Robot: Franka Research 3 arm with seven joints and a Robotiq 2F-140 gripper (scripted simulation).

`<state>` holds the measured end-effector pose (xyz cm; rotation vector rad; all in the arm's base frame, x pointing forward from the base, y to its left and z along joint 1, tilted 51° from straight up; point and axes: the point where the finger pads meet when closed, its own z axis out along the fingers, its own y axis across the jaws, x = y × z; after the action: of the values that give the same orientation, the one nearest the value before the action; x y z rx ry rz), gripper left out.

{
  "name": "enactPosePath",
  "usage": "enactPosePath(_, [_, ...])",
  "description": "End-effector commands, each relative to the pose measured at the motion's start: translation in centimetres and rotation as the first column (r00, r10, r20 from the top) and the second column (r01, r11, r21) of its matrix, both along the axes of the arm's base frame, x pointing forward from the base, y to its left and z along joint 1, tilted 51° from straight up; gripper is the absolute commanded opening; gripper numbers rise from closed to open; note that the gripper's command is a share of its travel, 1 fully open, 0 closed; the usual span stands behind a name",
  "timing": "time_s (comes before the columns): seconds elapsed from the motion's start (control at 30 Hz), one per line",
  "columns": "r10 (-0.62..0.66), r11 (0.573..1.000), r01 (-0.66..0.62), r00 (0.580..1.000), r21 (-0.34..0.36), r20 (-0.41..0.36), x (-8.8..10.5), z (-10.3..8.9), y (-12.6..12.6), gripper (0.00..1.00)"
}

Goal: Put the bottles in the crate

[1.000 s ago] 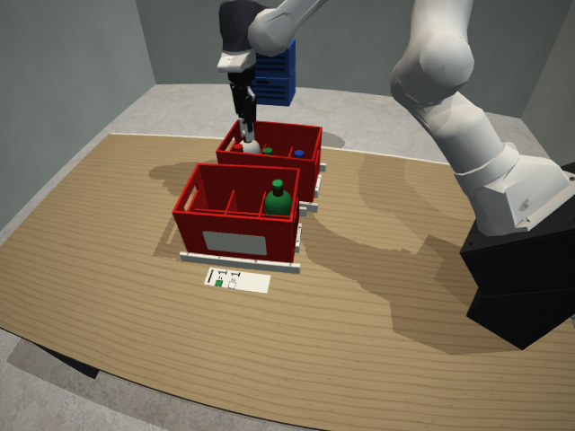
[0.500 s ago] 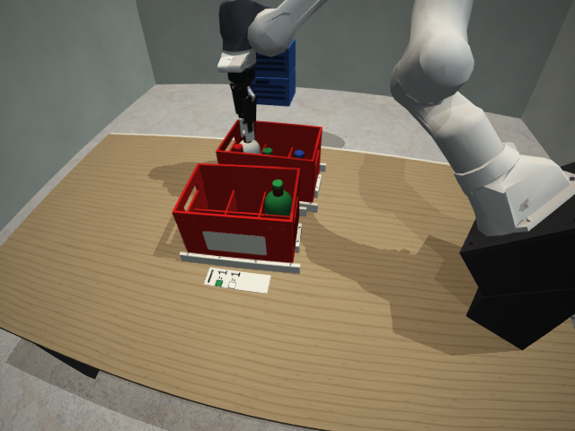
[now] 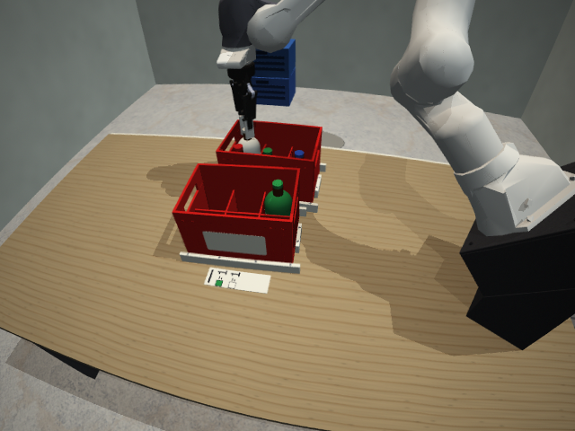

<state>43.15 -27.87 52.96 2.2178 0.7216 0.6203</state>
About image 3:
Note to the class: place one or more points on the white bottle with grey label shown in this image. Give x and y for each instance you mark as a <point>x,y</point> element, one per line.
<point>251,145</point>

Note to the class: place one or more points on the dark red crate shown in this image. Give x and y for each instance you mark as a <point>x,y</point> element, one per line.
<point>284,139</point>
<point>245,232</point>

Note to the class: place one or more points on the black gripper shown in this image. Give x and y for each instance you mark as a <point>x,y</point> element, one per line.
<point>242,82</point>

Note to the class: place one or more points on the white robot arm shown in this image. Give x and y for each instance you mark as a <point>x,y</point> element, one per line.
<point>509,192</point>

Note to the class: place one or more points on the white paper strip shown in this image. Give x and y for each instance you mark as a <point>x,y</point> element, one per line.
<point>238,280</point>

